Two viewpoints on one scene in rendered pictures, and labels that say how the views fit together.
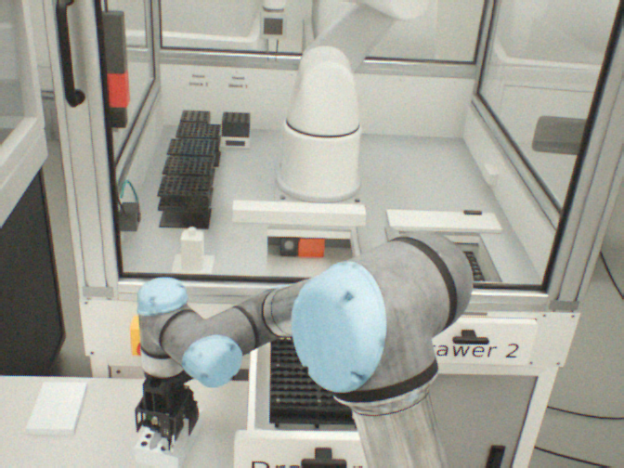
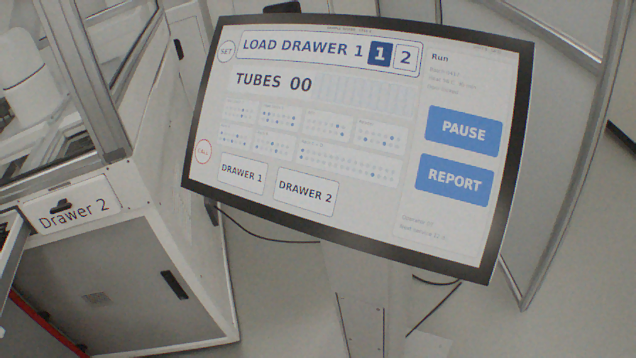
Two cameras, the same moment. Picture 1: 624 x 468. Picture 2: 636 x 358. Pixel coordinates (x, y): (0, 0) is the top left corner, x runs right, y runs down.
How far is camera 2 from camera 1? 1.16 m
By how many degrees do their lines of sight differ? 10
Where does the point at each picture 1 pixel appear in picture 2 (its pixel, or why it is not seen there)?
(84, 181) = not seen: outside the picture
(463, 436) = (137, 270)
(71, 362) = not seen: hidden behind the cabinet
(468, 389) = (110, 239)
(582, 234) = (84, 93)
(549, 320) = (113, 171)
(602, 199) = (78, 58)
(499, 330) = (81, 192)
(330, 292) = not seen: outside the picture
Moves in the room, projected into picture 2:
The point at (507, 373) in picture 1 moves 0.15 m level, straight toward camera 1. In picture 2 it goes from (122, 220) to (96, 264)
